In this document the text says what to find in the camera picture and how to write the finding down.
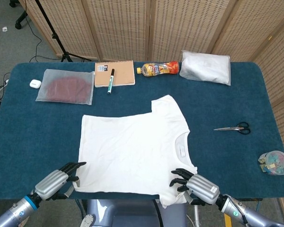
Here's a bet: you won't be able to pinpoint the black tripod stand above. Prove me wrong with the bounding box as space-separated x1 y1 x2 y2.
34 0 92 62

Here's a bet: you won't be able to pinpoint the blue-grey robot torso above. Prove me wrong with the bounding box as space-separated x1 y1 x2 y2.
81 199 187 227

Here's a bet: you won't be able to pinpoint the clear bag with white garment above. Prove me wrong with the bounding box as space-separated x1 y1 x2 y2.
179 50 231 86

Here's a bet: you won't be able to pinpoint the frosted bag with maroon garment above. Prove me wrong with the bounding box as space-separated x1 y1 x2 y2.
35 69 96 105

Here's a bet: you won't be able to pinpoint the brown kraft spiral notebook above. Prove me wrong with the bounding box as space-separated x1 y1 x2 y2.
94 60 136 88

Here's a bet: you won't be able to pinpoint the white metal table leg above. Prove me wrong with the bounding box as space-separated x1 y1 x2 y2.
193 204 201 227

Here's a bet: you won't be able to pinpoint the black office chair base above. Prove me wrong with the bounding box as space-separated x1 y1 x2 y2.
9 0 29 30

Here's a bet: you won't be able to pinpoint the black-handled steel scissors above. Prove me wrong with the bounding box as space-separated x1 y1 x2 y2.
213 122 251 135

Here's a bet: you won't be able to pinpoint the white t-shirt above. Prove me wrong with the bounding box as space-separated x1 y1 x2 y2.
72 95 197 209

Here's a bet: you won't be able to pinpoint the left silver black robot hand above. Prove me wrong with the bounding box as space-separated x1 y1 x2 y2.
34 161 87 201

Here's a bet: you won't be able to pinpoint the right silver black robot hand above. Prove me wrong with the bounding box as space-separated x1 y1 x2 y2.
169 168 221 206

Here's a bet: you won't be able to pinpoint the clear cup of coloured clips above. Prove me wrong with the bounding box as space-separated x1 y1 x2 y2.
258 149 284 176

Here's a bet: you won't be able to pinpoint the orange drink plastic bottle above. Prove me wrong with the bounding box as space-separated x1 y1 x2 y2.
136 61 180 77

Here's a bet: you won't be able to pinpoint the green marker pen black cap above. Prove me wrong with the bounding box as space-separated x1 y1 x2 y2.
106 69 116 95

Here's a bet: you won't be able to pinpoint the blue felt table cloth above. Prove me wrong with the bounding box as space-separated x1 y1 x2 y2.
0 61 284 201

